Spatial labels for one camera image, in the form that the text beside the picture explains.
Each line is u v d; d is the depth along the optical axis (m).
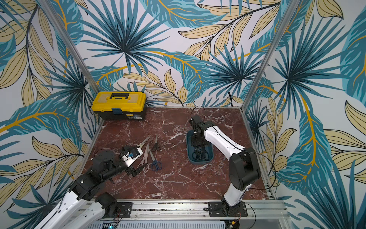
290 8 0.69
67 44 0.80
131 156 0.58
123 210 0.74
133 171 0.63
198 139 0.75
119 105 0.96
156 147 0.95
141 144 0.97
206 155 0.93
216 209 0.74
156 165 0.88
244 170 0.46
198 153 0.93
